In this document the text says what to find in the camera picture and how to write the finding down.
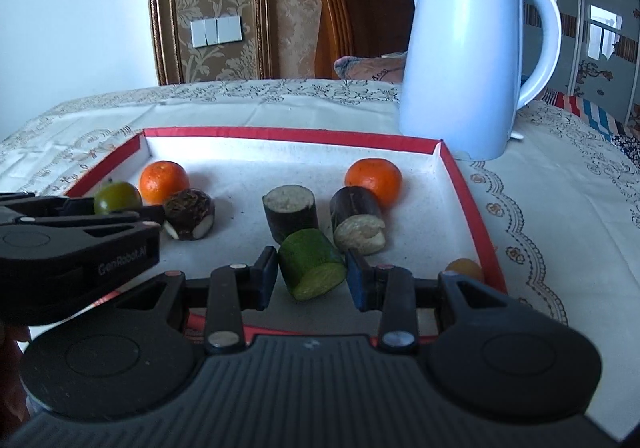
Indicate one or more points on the eggplant piece with bite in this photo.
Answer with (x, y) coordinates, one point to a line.
(357, 223)

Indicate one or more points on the colourful striped blanket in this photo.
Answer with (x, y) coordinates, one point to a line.
(585, 116)

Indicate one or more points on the shallow red cardboard box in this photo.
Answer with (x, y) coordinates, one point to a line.
(240, 163)

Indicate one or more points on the eggplant piece cut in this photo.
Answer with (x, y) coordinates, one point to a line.
(290, 214)

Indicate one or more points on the white electric kettle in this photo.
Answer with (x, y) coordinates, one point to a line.
(460, 58)

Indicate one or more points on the dark floral cloth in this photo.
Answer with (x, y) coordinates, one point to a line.
(627, 146)

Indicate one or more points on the patterned pink pillow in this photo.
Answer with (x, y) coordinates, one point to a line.
(370, 67)

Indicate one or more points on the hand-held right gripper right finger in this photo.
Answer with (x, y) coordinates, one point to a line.
(361, 283)

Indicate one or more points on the small orange tangerine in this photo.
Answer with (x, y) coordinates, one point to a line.
(162, 182)

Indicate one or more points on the person's left hand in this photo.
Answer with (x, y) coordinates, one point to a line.
(12, 373)

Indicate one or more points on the embroidered cream tablecloth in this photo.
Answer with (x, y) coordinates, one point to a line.
(550, 218)

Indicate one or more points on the green cucumber piece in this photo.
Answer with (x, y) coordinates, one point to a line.
(312, 265)

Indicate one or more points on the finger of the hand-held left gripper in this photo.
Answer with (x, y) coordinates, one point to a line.
(50, 208)
(125, 219)

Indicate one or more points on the brown wooden chair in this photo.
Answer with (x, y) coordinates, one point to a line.
(360, 13)

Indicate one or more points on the yellow-brown round fruit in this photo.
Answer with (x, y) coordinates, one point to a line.
(467, 268)

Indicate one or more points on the large orange tangerine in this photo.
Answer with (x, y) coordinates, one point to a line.
(375, 179)

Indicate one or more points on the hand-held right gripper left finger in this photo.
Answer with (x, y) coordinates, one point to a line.
(267, 278)

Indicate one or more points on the white wall switch panel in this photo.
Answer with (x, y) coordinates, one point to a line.
(216, 32)

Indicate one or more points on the brown water chestnut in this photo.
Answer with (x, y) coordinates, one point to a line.
(190, 215)

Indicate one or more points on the green round tomato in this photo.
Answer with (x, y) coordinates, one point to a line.
(117, 198)

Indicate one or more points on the wardrobe with floral sliding doors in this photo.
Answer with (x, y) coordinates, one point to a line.
(595, 18)

